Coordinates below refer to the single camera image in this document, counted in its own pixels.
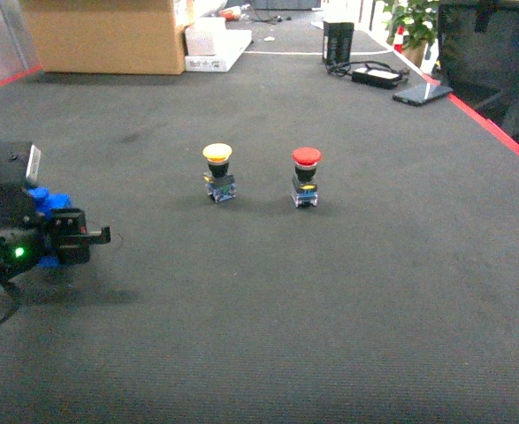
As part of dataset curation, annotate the black smartphone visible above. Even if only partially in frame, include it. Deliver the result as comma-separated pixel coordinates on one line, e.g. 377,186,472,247
393,83,453,107

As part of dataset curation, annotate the small orange traffic cone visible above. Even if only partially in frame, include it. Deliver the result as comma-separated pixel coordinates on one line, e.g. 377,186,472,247
393,26,405,54

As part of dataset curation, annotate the black table mat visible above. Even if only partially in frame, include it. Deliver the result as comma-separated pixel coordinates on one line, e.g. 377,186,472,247
0,8,519,424

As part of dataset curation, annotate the red mushroom push button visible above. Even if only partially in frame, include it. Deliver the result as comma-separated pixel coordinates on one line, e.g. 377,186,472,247
292,147,322,208

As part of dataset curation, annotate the cardboard box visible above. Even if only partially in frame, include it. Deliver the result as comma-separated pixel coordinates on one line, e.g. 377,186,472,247
19,0,194,75

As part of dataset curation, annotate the black office chair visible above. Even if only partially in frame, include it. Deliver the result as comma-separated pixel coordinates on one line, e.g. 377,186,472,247
438,1,519,144

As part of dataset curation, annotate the black power adapter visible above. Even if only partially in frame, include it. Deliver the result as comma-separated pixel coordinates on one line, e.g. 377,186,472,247
351,68,403,89

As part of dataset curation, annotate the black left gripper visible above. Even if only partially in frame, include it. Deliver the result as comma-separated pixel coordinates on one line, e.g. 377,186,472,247
0,141,111,285

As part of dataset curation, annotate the yellow mushroom push button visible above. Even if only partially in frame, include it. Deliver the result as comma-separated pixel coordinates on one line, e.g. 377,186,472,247
202,143,236,203

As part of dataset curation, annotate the white flat box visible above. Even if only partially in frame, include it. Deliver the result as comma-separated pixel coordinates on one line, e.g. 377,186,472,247
184,17,252,72

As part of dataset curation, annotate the black upright box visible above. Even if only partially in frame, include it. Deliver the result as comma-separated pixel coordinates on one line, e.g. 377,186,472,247
322,19,355,65

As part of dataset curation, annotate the blue plastic part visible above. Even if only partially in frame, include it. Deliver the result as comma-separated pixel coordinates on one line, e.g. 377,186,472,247
28,186,72,269

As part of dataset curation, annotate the potted green plant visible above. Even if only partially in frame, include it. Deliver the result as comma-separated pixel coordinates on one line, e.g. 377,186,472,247
385,0,439,67

